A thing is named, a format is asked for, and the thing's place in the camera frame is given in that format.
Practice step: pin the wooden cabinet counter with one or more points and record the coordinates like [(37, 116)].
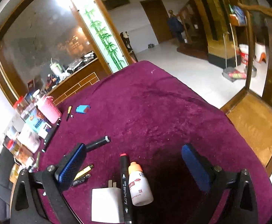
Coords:
[(86, 76)]

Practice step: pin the maroon velvet tablecloth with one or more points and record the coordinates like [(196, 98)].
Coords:
[(149, 115)]

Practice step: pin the white plastic tub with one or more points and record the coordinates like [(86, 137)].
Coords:
[(29, 138)]

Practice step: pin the white bottle orange cap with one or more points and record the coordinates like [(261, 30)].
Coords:
[(139, 187)]

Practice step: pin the yellow utility knife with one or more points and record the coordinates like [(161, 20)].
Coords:
[(84, 171)]

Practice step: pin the chopsticks jar red lid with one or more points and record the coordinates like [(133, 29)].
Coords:
[(16, 149)]

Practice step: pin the red white bucket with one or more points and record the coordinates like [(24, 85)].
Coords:
[(244, 53)]

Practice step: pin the white power adapter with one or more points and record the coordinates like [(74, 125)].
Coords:
[(106, 204)]

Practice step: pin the black marker white band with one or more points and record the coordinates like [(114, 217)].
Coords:
[(98, 143)]

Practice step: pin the yellow black small screwdriver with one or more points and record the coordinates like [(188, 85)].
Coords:
[(69, 112)]

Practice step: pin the blue snack bag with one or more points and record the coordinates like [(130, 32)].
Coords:
[(38, 123)]

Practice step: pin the wooden chair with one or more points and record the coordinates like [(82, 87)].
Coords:
[(249, 111)]

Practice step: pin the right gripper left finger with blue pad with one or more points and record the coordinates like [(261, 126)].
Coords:
[(27, 205)]

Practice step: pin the green marker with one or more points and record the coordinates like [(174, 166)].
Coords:
[(37, 159)]

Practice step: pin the black marker red cap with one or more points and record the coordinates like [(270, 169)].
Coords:
[(126, 197)]

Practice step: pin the long black marker teal end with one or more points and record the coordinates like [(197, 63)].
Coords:
[(50, 135)]

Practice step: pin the brown wooden door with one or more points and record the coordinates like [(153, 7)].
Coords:
[(158, 17)]

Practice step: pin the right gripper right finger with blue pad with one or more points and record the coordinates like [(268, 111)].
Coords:
[(241, 204)]

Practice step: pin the pink knitted bottle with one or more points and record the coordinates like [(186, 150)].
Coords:
[(47, 107)]

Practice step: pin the dustpan with broom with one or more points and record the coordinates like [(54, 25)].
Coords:
[(230, 73)]

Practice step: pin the clear jar red lid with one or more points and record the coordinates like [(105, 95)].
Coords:
[(20, 105)]

